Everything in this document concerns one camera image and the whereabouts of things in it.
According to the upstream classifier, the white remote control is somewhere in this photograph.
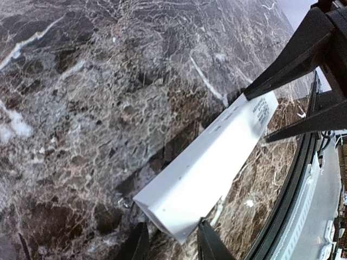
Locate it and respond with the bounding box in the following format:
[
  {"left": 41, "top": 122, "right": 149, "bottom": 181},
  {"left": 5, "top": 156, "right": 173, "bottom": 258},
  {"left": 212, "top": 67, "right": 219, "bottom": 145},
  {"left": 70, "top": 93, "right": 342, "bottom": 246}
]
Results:
[{"left": 133, "top": 92, "right": 278, "bottom": 244}]

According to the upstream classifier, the grey slotted cable duct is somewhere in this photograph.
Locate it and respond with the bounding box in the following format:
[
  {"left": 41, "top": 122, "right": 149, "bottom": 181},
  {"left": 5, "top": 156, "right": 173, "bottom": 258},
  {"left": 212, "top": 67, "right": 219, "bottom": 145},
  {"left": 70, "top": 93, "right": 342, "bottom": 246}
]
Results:
[{"left": 271, "top": 147, "right": 342, "bottom": 259}]

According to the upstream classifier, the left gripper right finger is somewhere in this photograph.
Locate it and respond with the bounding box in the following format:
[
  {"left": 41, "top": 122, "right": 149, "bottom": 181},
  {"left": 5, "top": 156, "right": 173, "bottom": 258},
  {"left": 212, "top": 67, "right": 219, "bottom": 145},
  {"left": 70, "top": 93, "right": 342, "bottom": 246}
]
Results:
[{"left": 197, "top": 218, "right": 236, "bottom": 260}]

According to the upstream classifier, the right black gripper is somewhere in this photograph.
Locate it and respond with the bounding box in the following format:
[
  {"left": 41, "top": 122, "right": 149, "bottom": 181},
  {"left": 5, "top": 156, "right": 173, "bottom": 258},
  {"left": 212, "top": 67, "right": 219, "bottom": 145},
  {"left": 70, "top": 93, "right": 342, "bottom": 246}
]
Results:
[{"left": 244, "top": 1, "right": 346, "bottom": 142}]

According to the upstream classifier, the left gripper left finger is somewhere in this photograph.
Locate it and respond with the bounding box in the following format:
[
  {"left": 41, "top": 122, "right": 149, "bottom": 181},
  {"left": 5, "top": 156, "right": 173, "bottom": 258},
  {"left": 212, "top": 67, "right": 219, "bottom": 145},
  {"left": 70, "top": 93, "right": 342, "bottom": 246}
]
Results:
[{"left": 115, "top": 222, "right": 150, "bottom": 260}]

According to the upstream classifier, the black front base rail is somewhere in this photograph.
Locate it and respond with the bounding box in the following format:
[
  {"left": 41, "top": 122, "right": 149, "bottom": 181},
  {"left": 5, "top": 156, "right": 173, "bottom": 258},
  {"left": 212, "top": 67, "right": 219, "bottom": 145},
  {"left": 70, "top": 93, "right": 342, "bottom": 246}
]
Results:
[{"left": 245, "top": 70, "right": 320, "bottom": 260}]

